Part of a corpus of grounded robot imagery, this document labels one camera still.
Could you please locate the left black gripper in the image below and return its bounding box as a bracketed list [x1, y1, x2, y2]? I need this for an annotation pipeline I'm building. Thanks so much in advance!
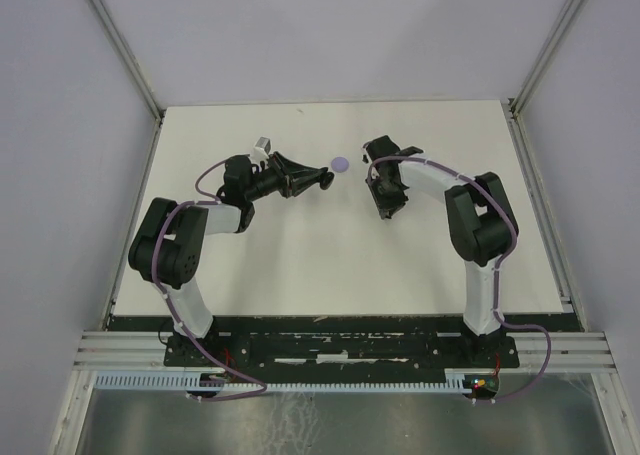
[245, 151, 322, 202]

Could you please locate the black earbud charging case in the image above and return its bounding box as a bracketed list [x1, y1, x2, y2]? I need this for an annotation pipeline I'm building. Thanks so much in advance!
[319, 171, 335, 190]

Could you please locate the purple earbud charging case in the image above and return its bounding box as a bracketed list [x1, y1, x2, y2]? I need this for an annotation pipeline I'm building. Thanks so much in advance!
[331, 156, 350, 173]

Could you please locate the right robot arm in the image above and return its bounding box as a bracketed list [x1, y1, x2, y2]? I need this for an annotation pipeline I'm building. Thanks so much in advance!
[363, 136, 519, 366]

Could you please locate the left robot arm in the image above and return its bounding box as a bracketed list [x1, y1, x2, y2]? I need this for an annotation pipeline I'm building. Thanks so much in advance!
[128, 152, 334, 365]

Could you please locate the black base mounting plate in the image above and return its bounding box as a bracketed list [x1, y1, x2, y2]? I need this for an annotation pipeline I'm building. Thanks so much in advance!
[164, 332, 520, 373]

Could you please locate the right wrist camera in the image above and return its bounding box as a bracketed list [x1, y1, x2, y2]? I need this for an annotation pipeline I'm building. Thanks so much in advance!
[361, 145, 370, 164]

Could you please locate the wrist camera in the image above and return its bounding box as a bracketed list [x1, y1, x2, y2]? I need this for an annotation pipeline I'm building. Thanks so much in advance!
[361, 145, 370, 164]
[252, 137, 271, 161]

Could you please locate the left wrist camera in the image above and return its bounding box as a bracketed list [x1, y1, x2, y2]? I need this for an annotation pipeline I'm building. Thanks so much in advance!
[252, 137, 271, 161]

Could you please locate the aluminium frame rail front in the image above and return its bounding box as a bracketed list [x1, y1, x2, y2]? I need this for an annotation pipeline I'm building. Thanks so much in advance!
[73, 332, 616, 373]

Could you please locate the white slotted cable duct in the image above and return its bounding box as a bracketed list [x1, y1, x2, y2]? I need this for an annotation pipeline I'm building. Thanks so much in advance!
[93, 370, 476, 391]

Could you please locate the left aluminium frame post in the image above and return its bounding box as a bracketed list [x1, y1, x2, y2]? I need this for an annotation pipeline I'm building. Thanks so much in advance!
[74, 0, 166, 121]

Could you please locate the aluminium frame post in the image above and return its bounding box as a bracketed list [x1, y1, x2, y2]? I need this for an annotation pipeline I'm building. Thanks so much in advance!
[74, 0, 166, 121]
[509, 0, 588, 119]

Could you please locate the right aluminium frame post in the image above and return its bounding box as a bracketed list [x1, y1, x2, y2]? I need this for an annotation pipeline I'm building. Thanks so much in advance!
[509, 0, 588, 119]

